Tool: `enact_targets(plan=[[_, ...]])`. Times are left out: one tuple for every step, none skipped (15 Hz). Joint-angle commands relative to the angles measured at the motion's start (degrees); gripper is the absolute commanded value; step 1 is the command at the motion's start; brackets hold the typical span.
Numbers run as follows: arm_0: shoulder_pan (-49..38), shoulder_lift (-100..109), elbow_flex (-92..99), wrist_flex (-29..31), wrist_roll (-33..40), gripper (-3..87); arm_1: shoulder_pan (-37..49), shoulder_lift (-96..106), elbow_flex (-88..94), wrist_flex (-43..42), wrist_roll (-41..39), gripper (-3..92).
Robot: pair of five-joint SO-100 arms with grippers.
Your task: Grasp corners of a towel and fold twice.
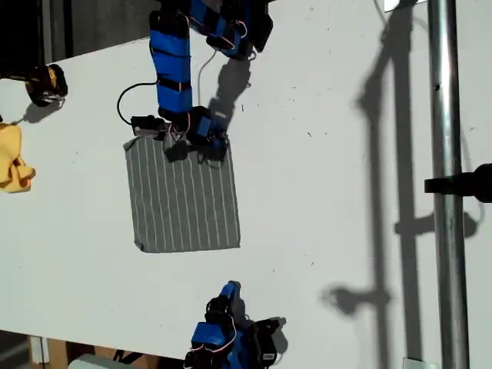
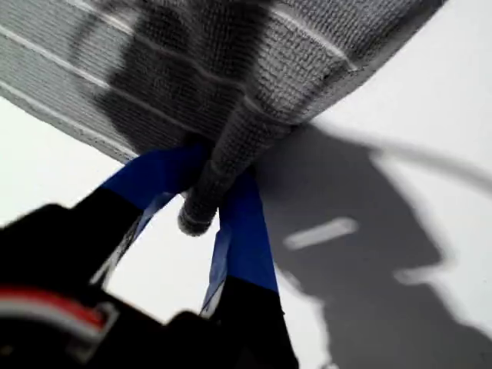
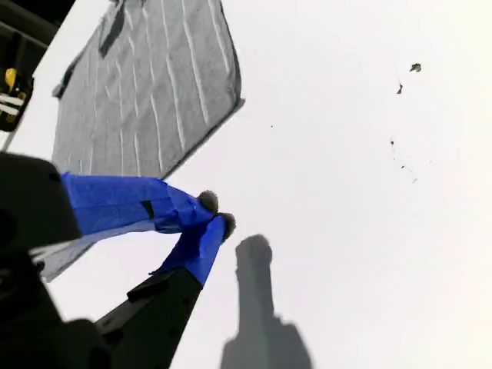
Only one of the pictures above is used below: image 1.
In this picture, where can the grey striped towel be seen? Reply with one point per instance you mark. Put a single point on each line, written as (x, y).
(184, 207)

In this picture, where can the white table leg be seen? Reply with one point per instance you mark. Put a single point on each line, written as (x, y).
(38, 350)

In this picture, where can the yellow cloth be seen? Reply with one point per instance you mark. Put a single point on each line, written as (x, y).
(11, 161)

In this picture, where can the black clamp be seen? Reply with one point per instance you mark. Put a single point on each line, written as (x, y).
(461, 184)

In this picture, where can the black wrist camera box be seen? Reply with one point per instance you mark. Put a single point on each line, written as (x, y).
(146, 127)
(267, 342)

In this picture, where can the steel post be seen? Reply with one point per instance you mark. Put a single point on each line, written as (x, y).
(446, 115)

